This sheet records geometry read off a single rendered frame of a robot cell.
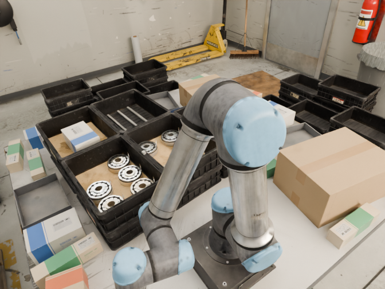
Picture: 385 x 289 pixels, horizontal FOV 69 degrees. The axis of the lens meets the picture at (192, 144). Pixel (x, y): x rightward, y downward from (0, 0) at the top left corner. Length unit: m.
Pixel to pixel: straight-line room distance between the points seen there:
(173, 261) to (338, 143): 0.97
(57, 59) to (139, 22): 1.31
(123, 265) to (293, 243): 0.74
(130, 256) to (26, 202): 0.96
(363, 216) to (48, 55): 4.00
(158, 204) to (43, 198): 0.89
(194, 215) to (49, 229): 0.59
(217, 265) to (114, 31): 3.95
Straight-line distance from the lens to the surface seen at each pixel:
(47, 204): 1.51
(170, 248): 0.73
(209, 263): 1.02
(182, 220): 1.26
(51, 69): 4.44
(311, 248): 1.24
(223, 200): 0.88
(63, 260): 1.20
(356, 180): 1.26
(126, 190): 1.24
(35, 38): 4.32
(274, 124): 0.51
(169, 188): 0.71
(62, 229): 1.25
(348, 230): 1.26
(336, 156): 1.35
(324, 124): 2.56
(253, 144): 0.51
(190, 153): 0.66
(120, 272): 0.68
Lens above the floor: 1.69
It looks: 37 degrees down
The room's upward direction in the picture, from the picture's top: 3 degrees counter-clockwise
